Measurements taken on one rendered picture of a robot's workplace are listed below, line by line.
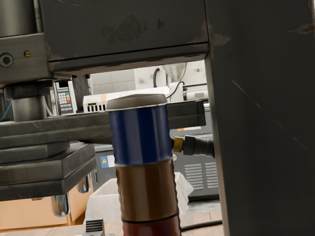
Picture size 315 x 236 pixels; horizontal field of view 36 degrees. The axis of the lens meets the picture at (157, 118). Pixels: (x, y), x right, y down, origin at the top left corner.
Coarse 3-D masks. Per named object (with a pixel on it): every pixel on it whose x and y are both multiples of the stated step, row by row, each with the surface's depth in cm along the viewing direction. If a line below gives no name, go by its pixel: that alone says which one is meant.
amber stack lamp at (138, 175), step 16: (128, 176) 30; (144, 176) 30; (160, 176) 30; (128, 192) 30; (144, 192) 30; (160, 192) 30; (176, 192) 31; (128, 208) 30; (144, 208) 30; (160, 208) 30; (176, 208) 31
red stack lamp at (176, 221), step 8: (168, 216) 31; (176, 216) 31; (128, 224) 30; (136, 224) 30; (144, 224) 30; (152, 224) 30; (160, 224) 30; (168, 224) 30; (176, 224) 31; (128, 232) 30; (136, 232) 30; (144, 232) 30; (152, 232) 30; (160, 232) 30; (168, 232) 30; (176, 232) 31
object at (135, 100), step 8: (128, 96) 30; (136, 96) 29; (144, 96) 29; (152, 96) 30; (160, 96) 30; (112, 104) 30; (120, 104) 30; (128, 104) 29; (136, 104) 29; (144, 104) 29; (152, 104) 30
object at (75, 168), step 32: (32, 96) 55; (0, 128) 53; (32, 128) 53; (64, 128) 53; (96, 128) 53; (0, 160) 52; (32, 160) 52; (64, 160) 51; (0, 192) 50; (32, 192) 50; (64, 192) 50
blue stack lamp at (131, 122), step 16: (112, 112) 30; (128, 112) 29; (144, 112) 29; (160, 112) 30; (112, 128) 30; (128, 128) 29; (144, 128) 29; (160, 128) 30; (112, 144) 31; (128, 144) 30; (144, 144) 29; (160, 144) 30; (128, 160) 30; (144, 160) 30; (160, 160) 30
